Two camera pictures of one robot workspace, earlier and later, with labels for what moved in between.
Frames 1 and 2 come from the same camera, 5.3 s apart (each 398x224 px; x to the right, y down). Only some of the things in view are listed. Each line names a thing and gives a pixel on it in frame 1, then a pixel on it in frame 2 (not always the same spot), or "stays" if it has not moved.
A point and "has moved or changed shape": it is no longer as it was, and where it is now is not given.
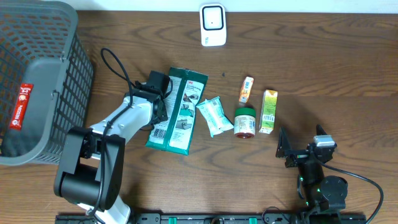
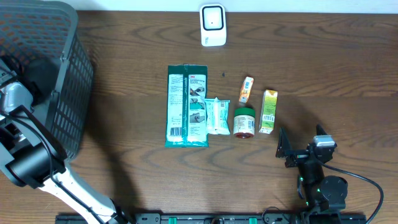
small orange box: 246,89 stays
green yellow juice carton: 268,111 stays
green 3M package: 174,134 has moved or changed shape
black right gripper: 284,149 stays
